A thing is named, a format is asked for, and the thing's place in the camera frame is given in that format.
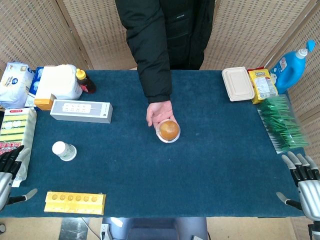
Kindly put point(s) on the silver black robot left hand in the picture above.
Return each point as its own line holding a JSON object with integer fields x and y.
{"x": 5, "y": 185}

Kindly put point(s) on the silver black robot right hand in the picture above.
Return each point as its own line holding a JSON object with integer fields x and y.
{"x": 310, "y": 195}

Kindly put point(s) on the bare human hand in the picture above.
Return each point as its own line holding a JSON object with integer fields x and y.
{"x": 158, "y": 111}

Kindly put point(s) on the clear cup of orange liquid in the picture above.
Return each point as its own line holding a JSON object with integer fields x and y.
{"x": 170, "y": 131}

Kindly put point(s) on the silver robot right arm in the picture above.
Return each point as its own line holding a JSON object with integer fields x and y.
{"x": 315, "y": 231}

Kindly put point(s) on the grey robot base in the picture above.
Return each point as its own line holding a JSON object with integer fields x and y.
{"x": 155, "y": 228}

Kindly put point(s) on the red printed packet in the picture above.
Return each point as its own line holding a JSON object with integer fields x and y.
{"x": 7, "y": 147}

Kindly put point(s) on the yellow green sponge pack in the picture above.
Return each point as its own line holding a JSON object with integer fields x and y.
{"x": 15, "y": 125}

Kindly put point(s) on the person in black jacket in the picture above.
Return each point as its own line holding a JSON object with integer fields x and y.
{"x": 155, "y": 50}

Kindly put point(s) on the dark blue table cloth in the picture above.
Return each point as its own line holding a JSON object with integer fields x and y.
{"x": 150, "y": 175}

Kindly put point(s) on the white paper cup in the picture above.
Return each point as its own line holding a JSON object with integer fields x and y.
{"x": 63, "y": 150}

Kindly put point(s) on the yellow block with holes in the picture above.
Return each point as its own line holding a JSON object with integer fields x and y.
{"x": 75, "y": 203}

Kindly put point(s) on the honey bottle yellow cap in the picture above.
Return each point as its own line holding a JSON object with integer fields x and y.
{"x": 86, "y": 83}

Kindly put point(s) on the clear bag green sachets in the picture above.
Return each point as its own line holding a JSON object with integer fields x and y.
{"x": 281, "y": 122}

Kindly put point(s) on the grey power strip box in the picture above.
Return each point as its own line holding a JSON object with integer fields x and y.
{"x": 80, "y": 112}

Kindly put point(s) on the beige lidded lunch box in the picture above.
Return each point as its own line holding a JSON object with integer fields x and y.
{"x": 237, "y": 83}

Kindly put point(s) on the small orange box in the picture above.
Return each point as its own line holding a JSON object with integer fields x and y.
{"x": 43, "y": 103}

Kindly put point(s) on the white bag blue print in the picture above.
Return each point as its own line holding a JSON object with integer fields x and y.
{"x": 13, "y": 85}

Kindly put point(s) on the blue white carton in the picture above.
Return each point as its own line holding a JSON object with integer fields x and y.
{"x": 33, "y": 87}

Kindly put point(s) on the large white bag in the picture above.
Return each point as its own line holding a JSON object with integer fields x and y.
{"x": 60, "y": 82}

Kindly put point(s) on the yellow snack bag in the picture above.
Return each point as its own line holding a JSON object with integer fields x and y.
{"x": 263, "y": 85}

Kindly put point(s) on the blue detergent bottle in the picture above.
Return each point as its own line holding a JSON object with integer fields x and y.
{"x": 291, "y": 71}

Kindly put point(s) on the woven folding screen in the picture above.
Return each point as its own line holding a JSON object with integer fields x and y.
{"x": 37, "y": 30}

